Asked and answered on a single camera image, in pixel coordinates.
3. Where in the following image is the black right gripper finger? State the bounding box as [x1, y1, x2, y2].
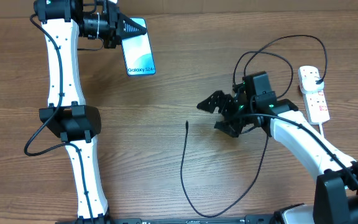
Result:
[214, 121, 240, 138]
[196, 90, 234, 114]

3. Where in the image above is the Samsung Galaxy smartphone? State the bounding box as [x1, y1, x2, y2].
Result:
[121, 32, 156, 76]

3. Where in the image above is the black USB charging cable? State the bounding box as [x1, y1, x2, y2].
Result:
[180, 34, 328, 218]

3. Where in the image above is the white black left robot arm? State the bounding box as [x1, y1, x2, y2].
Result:
[30, 0, 155, 223]

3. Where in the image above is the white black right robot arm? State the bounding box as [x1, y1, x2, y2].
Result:
[197, 72, 358, 223]

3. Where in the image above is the white USB charger plug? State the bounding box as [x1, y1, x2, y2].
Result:
[300, 76, 324, 94]

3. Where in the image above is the white power extension strip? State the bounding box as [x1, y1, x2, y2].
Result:
[297, 65, 331, 126]

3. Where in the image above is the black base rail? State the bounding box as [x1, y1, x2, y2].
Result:
[94, 214, 281, 224]

